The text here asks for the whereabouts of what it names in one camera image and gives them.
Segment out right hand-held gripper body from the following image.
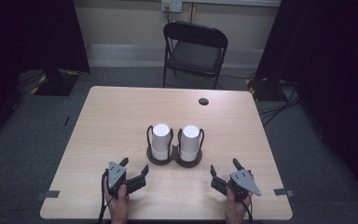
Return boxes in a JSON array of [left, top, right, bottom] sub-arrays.
[[211, 169, 262, 202]]

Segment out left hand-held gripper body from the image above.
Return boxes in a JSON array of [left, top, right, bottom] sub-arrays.
[[103, 160, 147, 198]]

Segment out dark wood wire cup holder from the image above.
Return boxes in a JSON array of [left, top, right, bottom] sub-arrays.
[[145, 123, 206, 169]]

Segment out stack of white paper cups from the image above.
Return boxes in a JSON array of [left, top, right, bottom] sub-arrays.
[[179, 123, 201, 162], [150, 122, 172, 161]]

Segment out person's right hand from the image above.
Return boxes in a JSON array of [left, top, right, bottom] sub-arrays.
[[225, 187, 255, 220]]

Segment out person's left hand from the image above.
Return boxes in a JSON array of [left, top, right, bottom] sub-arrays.
[[104, 182, 131, 219]]

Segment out grey tape strip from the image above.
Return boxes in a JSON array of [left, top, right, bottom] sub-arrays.
[[273, 188, 296, 199], [34, 189, 61, 202]]

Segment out black stand base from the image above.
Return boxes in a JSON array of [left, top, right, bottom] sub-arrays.
[[30, 69, 81, 97], [245, 77, 296, 103]]

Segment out black folding chair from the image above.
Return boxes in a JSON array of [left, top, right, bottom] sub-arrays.
[[162, 20, 229, 90]]

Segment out dark curtain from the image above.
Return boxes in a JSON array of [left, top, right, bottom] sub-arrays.
[[255, 0, 358, 208], [0, 0, 91, 150]]

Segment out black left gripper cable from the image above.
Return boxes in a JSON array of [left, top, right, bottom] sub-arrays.
[[97, 170, 116, 224]]

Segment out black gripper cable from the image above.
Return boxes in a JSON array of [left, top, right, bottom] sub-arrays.
[[241, 193, 255, 224], [97, 170, 116, 224]]

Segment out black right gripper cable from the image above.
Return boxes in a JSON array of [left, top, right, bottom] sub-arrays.
[[241, 193, 255, 224]]

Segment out black floor cables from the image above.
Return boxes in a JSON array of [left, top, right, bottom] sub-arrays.
[[256, 79, 302, 127]]

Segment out white wall outlet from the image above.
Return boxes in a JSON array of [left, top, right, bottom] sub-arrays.
[[160, 0, 184, 14]]

